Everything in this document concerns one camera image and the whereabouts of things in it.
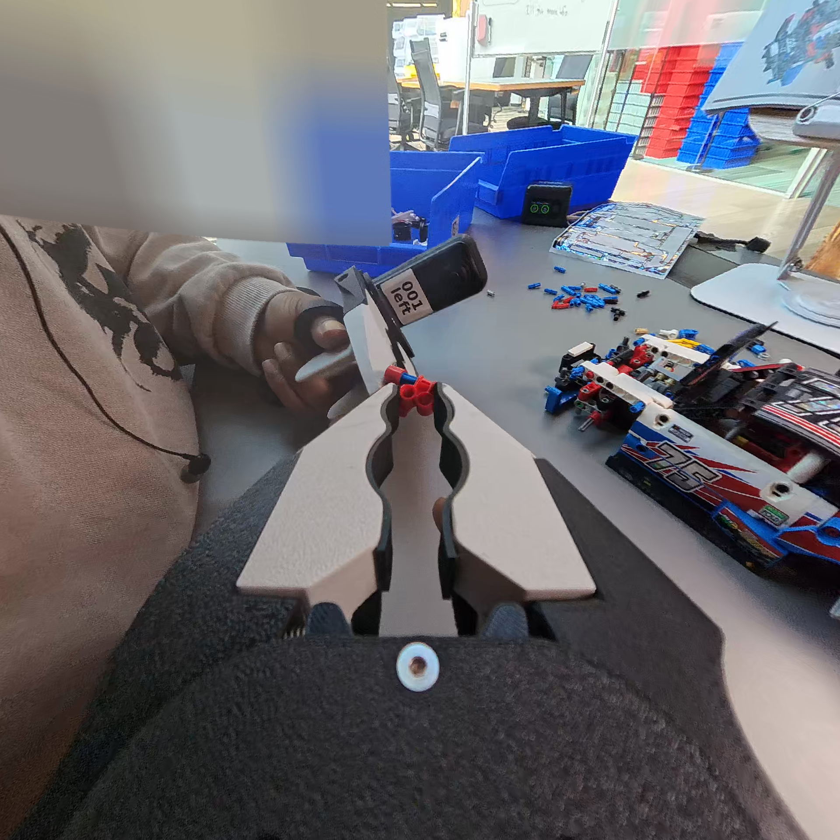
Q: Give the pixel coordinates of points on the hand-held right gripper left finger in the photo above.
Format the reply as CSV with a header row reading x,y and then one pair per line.
x,y
308,525

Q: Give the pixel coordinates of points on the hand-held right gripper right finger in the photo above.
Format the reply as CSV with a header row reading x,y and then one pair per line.
x,y
518,525

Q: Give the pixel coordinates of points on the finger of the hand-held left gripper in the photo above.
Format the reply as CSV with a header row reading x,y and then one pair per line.
x,y
367,341
400,351

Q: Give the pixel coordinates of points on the red short brick connector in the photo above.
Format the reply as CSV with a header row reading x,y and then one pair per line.
x,y
392,375

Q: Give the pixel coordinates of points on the person's left forearm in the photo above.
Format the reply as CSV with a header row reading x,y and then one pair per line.
x,y
197,295

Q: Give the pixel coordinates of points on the grey desk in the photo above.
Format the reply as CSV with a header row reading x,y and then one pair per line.
x,y
492,341

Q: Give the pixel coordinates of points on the person's right hand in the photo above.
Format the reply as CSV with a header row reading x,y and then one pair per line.
x,y
438,515

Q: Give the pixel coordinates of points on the person's left hand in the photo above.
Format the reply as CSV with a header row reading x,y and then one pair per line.
x,y
282,367

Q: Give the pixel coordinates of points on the grey brick parts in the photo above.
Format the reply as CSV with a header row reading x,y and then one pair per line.
x,y
410,226

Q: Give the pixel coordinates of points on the blue labelled storage bin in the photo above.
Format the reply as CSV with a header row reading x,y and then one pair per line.
x,y
453,210

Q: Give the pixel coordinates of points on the black box with green lights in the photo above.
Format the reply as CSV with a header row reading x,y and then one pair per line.
x,y
547,207

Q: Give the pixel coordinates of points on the pile of small brick pins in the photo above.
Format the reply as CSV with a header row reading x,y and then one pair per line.
x,y
581,298

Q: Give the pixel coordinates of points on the black office chair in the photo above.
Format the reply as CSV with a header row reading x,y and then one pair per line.
x,y
430,92

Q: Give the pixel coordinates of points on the holographic sticker sheet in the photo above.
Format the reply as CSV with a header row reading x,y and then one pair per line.
x,y
630,239

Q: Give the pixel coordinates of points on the toy brick race car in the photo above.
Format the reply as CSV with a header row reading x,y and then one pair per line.
x,y
709,459

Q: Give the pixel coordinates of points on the long wooden table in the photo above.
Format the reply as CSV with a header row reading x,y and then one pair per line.
x,y
499,85

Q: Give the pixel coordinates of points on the person's beige hoodie torso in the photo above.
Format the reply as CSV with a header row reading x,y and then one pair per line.
x,y
79,525

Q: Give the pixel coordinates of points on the stack of clear storage boxes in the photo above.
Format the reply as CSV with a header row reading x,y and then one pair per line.
x,y
420,39

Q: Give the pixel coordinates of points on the instruction booklet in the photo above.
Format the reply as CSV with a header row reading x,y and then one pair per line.
x,y
787,52

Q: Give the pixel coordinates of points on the wall of red blue bins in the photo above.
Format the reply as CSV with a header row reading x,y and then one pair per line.
x,y
682,105

